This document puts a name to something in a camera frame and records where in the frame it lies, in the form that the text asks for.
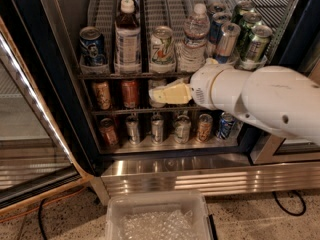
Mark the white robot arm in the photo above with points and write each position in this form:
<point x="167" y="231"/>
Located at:
<point x="275" y="99"/>

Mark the clear plastic bin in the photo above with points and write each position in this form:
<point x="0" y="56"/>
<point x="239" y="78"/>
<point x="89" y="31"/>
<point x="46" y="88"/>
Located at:
<point x="168" y="215"/>

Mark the green white 7up can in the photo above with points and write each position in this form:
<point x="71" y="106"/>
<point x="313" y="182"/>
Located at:
<point x="162" y="49"/>

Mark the open glass fridge door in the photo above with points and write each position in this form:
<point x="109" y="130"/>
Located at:
<point x="35" y="160"/>

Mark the front tea bottle white cap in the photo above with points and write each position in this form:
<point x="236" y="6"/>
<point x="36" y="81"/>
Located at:
<point x="127" y="35"/>

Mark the tan can bottom shelf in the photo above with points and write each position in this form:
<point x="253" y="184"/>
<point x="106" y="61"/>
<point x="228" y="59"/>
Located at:
<point x="204" y="127"/>

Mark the copper can bottom shelf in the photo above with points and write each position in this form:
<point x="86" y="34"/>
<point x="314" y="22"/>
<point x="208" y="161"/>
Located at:
<point x="108" y="131"/>

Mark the middle blue energy can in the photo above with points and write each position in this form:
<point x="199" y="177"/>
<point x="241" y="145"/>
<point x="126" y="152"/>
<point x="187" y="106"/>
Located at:
<point x="218" y="19"/>

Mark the white can middle shelf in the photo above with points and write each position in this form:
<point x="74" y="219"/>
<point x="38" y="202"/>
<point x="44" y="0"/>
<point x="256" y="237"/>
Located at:
<point x="153" y="83"/>

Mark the orange can middle shelf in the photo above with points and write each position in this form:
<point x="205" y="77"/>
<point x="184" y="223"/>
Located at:
<point x="130" y="93"/>

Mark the silver can bottom shelf left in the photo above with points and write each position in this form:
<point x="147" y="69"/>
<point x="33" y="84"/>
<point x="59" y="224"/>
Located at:
<point x="132" y="124"/>

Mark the clear water bottle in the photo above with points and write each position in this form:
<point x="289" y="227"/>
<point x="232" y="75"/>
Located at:
<point x="192" y="49"/>

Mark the tan can middle shelf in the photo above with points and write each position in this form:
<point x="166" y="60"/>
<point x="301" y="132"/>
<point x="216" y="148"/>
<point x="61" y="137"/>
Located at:
<point x="102" y="94"/>

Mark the blue can bottom shelf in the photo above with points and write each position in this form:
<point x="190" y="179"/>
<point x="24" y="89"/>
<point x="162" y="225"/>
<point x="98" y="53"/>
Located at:
<point x="226" y="123"/>

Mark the blue pepsi can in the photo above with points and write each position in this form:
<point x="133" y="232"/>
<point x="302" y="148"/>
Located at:
<point x="92" y="46"/>

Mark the rear green can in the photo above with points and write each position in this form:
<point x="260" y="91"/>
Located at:
<point x="240" y="9"/>

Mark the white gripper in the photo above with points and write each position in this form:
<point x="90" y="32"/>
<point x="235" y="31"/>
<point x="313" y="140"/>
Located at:
<point x="200" y="85"/>

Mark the silver can shelf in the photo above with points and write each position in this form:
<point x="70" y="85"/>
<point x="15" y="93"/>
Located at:
<point x="132" y="124"/>
<point x="157" y="125"/>

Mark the stainless steel fridge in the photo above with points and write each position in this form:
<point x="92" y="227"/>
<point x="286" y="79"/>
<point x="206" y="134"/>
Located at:
<point x="46" y="32"/>

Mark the front green can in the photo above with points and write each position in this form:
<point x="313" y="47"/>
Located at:
<point x="256" y="43"/>

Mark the white green can bottom shelf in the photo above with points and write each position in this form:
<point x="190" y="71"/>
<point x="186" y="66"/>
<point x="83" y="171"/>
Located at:
<point x="182" y="126"/>

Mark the silver can bottom shelf centre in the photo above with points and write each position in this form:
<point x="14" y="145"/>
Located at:
<point x="157" y="125"/>

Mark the tan can shelf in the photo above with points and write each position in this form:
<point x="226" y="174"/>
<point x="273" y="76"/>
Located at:
<point x="204" y="127"/>
<point x="102" y="94"/>

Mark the rear blue energy can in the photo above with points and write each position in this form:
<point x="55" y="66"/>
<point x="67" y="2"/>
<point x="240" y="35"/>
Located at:
<point x="214" y="8"/>

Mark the middle green can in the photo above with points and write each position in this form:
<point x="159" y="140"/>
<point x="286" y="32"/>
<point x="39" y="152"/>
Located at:
<point x="246" y="23"/>

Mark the front silver blue energy can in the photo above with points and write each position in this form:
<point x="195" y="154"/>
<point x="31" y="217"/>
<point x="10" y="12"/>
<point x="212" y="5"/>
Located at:
<point x="226" y="35"/>

